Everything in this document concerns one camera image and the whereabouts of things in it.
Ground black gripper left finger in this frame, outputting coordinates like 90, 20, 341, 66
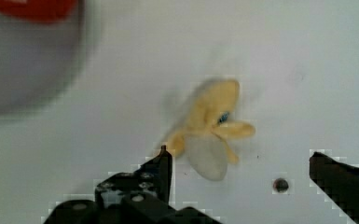
43, 146, 222, 224

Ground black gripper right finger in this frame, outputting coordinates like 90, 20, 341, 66
309, 152, 359, 224

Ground yellow plush peeled banana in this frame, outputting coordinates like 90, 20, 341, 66
164, 79, 255, 181

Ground round grey plate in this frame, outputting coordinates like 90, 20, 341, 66
0, 0, 87, 115

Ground red plush ketchup bottle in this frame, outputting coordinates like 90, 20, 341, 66
0, 0, 79, 23

